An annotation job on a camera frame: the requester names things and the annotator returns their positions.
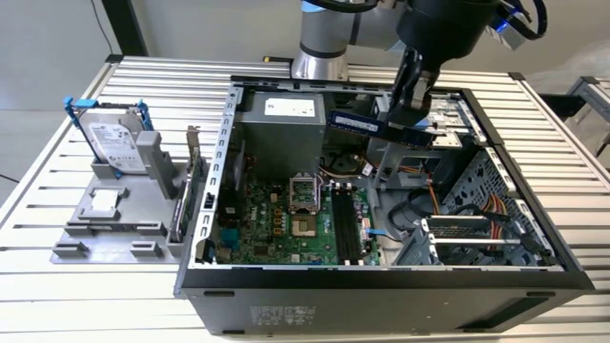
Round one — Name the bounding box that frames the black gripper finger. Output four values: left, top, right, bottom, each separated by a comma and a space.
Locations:
388, 46, 424, 110
379, 70, 442, 141

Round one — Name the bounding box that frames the RAM stick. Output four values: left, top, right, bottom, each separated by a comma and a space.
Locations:
325, 109, 440, 150
88, 223, 147, 232

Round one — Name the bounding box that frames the black round fan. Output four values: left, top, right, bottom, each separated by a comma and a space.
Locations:
324, 151, 368, 177

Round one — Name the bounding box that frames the grey power supply unit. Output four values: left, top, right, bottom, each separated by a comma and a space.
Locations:
235, 91, 328, 179

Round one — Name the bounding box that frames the metal socket cover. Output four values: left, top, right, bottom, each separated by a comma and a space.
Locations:
288, 171, 320, 214

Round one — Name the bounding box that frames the CPU socket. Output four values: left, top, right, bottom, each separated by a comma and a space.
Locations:
289, 211, 319, 239

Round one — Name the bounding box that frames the metal disk bay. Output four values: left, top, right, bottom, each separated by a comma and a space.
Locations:
393, 213, 524, 266

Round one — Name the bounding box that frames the green motherboard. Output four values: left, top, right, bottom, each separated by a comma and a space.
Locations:
212, 178, 383, 267

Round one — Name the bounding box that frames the black PC case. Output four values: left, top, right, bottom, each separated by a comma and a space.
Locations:
172, 73, 596, 337

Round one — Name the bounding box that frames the grey parts rack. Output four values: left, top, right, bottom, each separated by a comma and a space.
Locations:
49, 130, 195, 266

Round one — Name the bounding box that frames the hard disk in blue carrier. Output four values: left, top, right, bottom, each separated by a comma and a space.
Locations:
61, 94, 155, 179

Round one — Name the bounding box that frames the silver CPU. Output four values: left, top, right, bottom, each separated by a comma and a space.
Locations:
89, 188, 120, 212

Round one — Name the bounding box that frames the orange wire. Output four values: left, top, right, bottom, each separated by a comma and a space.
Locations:
424, 177, 443, 217

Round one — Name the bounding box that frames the black looped cable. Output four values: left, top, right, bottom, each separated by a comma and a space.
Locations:
385, 198, 432, 239

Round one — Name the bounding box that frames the red yellow wire bundle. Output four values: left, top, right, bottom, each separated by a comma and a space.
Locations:
478, 194, 510, 253

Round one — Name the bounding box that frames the black power cable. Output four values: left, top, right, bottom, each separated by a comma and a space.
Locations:
440, 204, 514, 223

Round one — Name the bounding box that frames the black metal post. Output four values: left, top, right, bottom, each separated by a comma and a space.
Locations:
92, 0, 149, 58

